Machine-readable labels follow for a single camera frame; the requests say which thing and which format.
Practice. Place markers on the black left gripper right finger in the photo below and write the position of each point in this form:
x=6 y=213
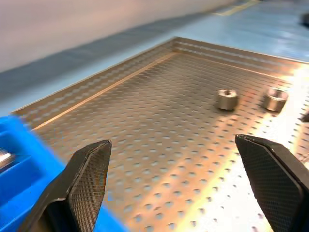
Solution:
x=275 y=178

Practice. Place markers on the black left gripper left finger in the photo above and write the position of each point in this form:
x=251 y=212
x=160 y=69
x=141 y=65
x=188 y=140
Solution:
x=82 y=183

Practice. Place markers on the blue plastic tray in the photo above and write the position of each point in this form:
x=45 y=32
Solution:
x=26 y=169

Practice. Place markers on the perforated steel tray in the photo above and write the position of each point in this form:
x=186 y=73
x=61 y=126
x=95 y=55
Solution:
x=169 y=135

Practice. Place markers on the round metal nut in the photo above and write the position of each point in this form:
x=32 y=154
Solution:
x=274 y=99

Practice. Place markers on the short metal roller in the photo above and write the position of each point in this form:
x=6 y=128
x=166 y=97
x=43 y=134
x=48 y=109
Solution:
x=6 y=158

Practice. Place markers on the metal hex nut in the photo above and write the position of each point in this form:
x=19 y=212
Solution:
x=226 y=99

